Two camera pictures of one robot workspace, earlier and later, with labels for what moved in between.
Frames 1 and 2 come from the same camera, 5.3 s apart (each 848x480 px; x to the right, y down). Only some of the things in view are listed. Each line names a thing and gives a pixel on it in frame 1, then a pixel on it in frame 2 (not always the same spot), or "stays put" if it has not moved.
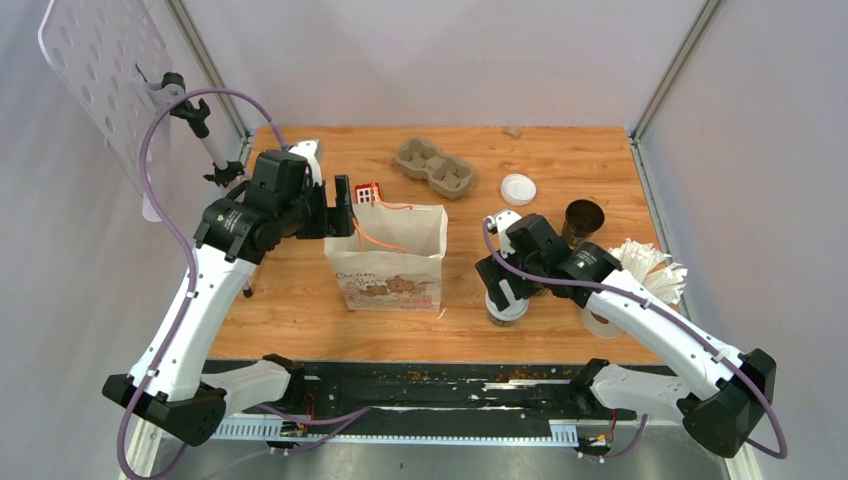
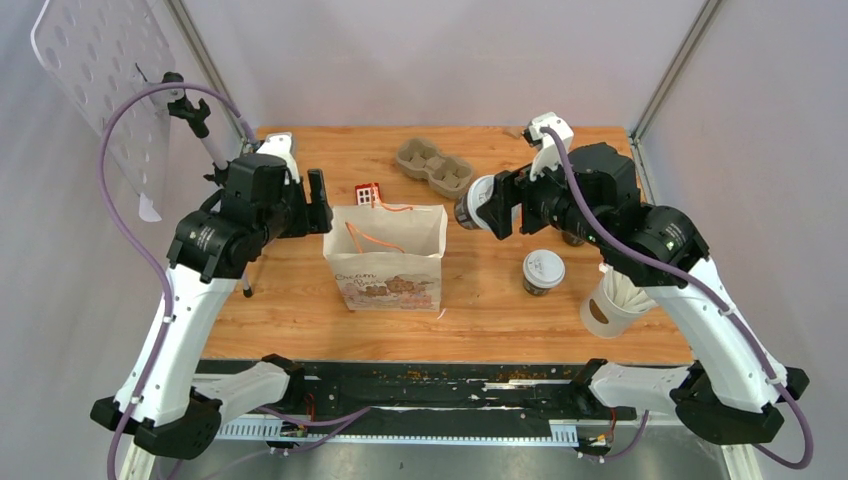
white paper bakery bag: [394, 258] stays put
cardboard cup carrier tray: [449, 176] stays put
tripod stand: [191, 106] stays put
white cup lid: [516, 308] → [478, 193]
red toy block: [367, 194] stays put
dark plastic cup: [503, 322] → [462, 213]
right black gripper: [492, 273] → [509, 187]
